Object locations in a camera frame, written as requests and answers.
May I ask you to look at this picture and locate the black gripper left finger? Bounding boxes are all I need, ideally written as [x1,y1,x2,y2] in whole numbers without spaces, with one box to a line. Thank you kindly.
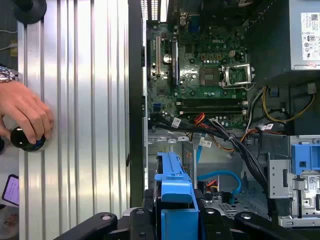
[53,188,161,240]

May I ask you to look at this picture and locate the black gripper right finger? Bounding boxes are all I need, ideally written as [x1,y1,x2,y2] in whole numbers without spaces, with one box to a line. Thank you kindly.
[195,189,309,240]

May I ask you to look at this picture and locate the hard disk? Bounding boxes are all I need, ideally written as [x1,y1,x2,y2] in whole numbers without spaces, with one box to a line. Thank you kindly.
[153,151,207,240]

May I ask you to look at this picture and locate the round black tool blue ring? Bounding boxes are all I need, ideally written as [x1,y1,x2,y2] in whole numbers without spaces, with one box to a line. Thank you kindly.
[9,126,47,152]

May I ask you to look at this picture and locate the perforated metal disk bay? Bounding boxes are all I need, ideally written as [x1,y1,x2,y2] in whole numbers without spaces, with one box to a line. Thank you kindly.
[146,132,272,222]

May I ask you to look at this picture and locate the black RAM slot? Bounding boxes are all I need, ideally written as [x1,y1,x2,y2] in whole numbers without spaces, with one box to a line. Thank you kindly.
[176,106,247,116]
[176,98,247,105]

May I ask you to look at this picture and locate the expansion slot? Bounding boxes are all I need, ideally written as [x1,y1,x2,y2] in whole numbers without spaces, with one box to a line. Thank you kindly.
[155,35,162,77]

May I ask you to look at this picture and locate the person's hand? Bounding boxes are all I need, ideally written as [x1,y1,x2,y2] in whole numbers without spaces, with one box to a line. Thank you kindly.
[0,80,55,145]

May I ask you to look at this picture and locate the pale blue flat ribbon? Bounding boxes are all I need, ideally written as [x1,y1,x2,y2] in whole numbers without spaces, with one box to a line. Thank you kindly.
[196,136,205,165]

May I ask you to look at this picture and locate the grey metal drive cage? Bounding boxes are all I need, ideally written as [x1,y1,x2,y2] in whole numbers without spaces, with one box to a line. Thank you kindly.
[266,134,320,228]

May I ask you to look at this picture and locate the blue drive cage latch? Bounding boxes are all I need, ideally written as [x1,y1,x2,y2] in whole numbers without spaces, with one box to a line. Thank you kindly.
[290,143,320,176]

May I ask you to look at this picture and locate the black PC case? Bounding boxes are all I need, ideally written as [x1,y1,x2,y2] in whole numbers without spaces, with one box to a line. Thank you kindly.
[127,0,320,240]

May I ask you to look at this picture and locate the phone with purple case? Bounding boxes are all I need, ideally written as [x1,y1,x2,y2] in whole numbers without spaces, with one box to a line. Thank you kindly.
[1,174,20,207]

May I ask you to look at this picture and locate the green motherboard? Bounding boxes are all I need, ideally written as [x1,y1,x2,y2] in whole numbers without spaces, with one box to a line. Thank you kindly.
[146,9,250,130]

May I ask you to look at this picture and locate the CPU socket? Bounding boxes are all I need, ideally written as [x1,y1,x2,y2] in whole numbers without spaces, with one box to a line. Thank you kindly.
[199,67,221,88]

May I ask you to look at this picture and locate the metal socket cover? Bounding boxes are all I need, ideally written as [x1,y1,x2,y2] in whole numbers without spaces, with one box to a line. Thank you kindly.
[220,63,253,89]

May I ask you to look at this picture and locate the grey power supply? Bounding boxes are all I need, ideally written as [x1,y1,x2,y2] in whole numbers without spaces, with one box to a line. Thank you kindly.
[288,0,320,72]

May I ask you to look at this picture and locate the black round knob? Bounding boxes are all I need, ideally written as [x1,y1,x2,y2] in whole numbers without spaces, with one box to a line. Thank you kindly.
[11,0,48,25]

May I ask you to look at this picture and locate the red yellow disk power wire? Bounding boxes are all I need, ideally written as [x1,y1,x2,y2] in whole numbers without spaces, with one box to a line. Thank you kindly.
[205,181,220,195]

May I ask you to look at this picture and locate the blue disk wire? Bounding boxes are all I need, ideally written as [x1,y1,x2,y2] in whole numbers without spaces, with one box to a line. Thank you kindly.
[196,169,243,205]

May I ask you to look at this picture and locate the black cable bundle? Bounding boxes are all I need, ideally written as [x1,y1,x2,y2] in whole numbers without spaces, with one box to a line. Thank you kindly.
[149,113,279,222]

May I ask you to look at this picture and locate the orange and red wires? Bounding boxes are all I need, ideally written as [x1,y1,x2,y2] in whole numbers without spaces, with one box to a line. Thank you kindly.
[192,112,236,153]

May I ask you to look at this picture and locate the yellow power wires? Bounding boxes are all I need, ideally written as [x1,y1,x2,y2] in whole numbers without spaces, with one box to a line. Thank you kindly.
[261,86,316,124]

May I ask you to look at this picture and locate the wire locking lever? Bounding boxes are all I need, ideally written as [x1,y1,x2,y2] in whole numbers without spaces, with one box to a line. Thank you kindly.
[221,81,256,90]

